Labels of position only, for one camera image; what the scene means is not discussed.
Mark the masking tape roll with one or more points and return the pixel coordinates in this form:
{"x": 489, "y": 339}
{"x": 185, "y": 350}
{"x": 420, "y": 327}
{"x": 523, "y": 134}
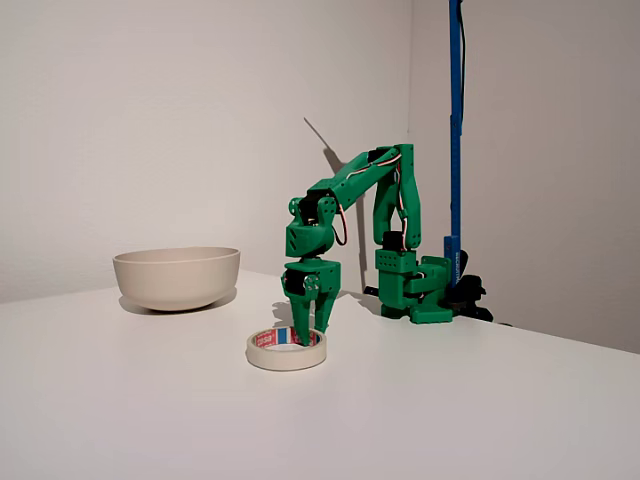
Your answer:
{"x": 285, "y": 357}

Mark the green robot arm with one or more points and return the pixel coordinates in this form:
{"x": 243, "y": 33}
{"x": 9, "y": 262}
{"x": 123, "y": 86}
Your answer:
{"x": 350, "y": 182}

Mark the beige round bowl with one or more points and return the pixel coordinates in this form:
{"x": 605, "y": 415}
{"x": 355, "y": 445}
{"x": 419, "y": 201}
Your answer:
{"x": 175, "y": 280}

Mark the black table clamp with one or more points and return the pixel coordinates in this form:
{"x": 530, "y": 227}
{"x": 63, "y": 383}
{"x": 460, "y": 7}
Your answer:
{"x": 470, "y": 289}

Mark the blue vertical pole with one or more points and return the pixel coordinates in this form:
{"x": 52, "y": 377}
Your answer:
{"x": 455, "y": 150}

